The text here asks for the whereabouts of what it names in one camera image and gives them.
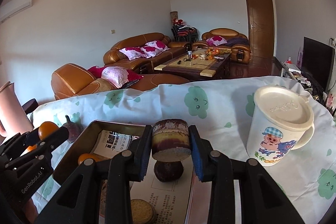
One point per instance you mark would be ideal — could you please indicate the white air conditioner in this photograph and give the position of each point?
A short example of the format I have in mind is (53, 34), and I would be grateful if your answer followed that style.
(13, 7)

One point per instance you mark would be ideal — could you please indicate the small orange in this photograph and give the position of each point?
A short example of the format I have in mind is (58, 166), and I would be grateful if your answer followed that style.
(92, 156)

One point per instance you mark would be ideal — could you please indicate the round biscuit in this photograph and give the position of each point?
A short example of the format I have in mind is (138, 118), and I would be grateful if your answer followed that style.
(142, 212)

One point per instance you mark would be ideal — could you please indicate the pink floral cushion left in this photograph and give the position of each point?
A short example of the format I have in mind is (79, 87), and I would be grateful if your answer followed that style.
(133, 53)

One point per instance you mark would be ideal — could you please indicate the wooden coffee table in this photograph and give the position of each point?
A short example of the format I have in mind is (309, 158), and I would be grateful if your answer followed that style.
(200, 65)

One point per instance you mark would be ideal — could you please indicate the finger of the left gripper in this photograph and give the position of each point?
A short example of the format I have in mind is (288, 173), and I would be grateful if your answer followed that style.
(44, 148)
(16, 145)

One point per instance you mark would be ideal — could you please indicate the cloud print tablecloth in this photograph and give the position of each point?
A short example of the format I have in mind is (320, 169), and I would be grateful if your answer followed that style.
(222, 111)

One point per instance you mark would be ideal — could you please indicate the pink floral cushion far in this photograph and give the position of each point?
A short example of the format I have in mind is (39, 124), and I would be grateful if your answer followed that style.
(215, 41)

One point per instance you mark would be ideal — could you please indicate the large purple round fruit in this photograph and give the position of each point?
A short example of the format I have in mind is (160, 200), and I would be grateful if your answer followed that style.
(73, 128)

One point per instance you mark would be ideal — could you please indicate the black television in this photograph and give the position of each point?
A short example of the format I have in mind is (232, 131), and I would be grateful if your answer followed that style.
(318, 61)

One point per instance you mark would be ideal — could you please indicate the layered cake slice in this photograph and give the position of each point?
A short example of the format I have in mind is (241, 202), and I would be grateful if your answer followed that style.
(170, 141)

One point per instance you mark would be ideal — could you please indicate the pink floral cushion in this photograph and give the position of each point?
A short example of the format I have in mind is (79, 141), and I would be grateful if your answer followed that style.
(154, 48)
(133, 53)
(215, 41)

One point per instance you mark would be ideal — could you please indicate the brown leather armchair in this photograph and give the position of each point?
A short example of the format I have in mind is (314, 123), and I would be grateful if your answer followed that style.
(237, 43)
(73, 80)

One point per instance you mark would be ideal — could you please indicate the pink biscuit tin box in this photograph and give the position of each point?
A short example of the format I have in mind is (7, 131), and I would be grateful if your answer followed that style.
(78, 199)

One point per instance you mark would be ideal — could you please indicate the large orange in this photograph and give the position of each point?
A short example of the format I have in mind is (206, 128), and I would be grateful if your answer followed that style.
(46, 129)

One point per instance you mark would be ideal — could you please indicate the brown leather three-seat sofa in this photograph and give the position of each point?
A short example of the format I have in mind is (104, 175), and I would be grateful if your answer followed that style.
(142, 65)

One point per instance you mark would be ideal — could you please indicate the brown wooden door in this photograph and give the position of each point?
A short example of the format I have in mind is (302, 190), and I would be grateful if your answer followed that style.
(261, 27)

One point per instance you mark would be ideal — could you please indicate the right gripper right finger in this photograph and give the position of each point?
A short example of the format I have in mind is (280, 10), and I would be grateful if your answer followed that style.
(243, 184)

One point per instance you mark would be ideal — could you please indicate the pink floral cushion right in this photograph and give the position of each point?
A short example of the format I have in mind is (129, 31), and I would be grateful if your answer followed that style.
(154, 48)

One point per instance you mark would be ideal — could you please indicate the pink pillow on armchair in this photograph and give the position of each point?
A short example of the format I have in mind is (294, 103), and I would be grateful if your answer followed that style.
(118, 76)

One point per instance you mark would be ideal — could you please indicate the stacked dark chairs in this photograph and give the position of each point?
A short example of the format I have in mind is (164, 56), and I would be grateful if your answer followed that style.
(184, 32)

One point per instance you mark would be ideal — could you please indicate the pink electric kettle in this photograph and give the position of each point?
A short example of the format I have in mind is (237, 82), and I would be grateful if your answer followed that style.
(13, 118)

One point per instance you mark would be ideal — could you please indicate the brown leather armchair near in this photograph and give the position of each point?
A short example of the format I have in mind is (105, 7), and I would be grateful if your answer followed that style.
(73, 80)

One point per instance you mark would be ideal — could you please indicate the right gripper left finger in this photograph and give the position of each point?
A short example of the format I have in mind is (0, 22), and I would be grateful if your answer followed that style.
(78, 199)

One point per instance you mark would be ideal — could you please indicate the paper leaflet in tin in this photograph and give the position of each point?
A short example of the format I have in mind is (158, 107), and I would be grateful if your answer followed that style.
(169, 199)

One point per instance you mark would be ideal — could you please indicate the white cartoon pig mug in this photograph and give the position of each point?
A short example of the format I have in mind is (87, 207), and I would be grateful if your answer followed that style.
(282, 121)

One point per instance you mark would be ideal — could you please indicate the brown leather armchair far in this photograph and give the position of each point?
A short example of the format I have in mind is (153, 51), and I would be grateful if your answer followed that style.
(237, 43)

